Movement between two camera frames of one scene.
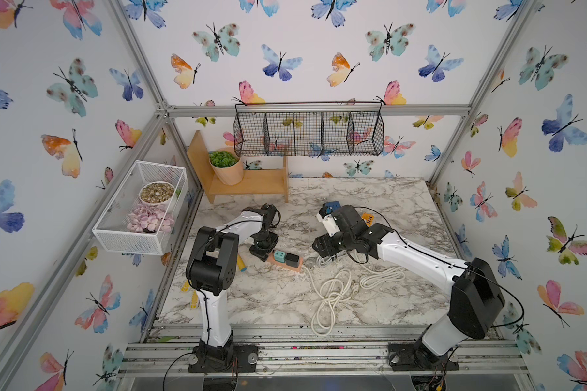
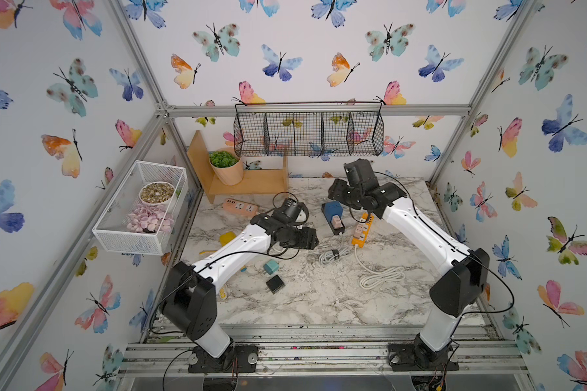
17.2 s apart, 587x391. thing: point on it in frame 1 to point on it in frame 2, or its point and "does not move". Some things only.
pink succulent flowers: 150,218 does not move
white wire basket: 140,215 does not move
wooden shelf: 254,182 does not move
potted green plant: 227,165 does not move
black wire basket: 309,129 does not move
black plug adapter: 292,260 to 275,283
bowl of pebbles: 156,193 does not move
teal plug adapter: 280,256 to 271,266
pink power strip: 271,259 to 240,207
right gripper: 322,242 to 338,189
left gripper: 263,252 to 307,240
